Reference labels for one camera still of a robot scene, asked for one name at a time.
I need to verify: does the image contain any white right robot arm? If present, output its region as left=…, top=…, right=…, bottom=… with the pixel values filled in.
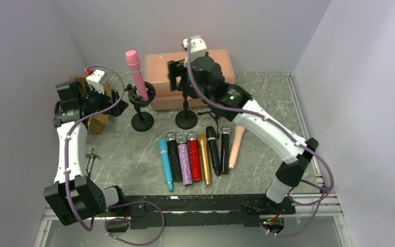
left=167, top=56, right=319, bottom=204

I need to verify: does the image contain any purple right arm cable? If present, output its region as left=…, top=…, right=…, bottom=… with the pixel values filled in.
left=185, top=47, right=334, bottom=238

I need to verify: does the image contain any pink plastic storage box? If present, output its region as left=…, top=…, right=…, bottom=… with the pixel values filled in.
left=144, top=49, right=235, bottom=111

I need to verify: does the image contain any black clip round-base stand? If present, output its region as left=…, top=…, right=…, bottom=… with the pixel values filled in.
left=175, top=77, right=198, bottom=130

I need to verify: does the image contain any slim black microphone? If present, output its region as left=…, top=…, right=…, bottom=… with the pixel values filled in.
left=206, top=126, right=221, bottom=176

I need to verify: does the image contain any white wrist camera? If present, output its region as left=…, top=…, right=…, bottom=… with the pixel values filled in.
left=182, top=35, right=208, bottom=62
left=86, top=69, right=105, bottom=94

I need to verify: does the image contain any peach beige microphone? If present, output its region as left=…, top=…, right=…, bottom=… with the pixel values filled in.
left=228, top=125, right=245, bottom=170

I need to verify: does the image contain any blue plastic microphone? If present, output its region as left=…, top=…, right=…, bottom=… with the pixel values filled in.
left=157, top=138, right=174, bottom=192

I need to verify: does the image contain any gold microphone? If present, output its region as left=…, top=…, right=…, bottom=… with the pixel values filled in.
left=197, top=134, right=212, bottom=186

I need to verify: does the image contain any grey metal hammer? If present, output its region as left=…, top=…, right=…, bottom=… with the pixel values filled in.
left=85, top=148, right=101, bottom=173

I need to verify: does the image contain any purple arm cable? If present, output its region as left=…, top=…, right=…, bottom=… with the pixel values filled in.
left=64, top=64, right=165, bottom=247
left=185, top=47, right=334, bottom=238

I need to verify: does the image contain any red glitter microphone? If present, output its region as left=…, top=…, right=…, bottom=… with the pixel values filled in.
left=187, top=133, right=202, bottom=182

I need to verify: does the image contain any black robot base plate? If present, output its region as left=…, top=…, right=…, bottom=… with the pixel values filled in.
left=93, top=192, right=296, bottom=230

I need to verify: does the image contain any black glitter microphone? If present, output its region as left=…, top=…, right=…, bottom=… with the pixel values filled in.
left=166, top=132, right=183, bottom=182

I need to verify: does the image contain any pink microphone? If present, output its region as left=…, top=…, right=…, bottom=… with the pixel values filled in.
left=125, top=50, right=149, bottom=102

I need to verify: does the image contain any brown cardboard box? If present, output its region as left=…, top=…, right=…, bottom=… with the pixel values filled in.
left=71, top=76, right=109, bottom=135

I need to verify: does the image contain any black silver-head microphone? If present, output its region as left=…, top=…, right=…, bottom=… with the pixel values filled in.
left=220, top=127, right=230, bottom=174

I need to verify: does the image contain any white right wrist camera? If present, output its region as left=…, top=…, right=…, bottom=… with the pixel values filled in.
left=182, top=35, right=208, bottom=62

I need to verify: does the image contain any black shock mount round-base stand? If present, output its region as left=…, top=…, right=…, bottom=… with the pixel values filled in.
left=124, top=81, right=157, bottom=133

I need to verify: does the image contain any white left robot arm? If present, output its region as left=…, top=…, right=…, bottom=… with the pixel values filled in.
left=44, top=81, right=128, bottom=226

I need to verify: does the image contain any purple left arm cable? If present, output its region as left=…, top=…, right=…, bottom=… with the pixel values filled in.
left=64, top=64, right=165, bottom=247

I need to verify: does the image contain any black tripod shock mount stand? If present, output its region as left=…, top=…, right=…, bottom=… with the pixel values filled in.
left=197, top=110, right=222, bottom=140

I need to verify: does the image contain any purple glitter microphone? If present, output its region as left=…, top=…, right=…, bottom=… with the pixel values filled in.
left=176, top=133, right=193, bottom=186

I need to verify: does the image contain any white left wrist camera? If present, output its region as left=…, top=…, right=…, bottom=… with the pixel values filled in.
left=86, top=69, right=105, bottom=94

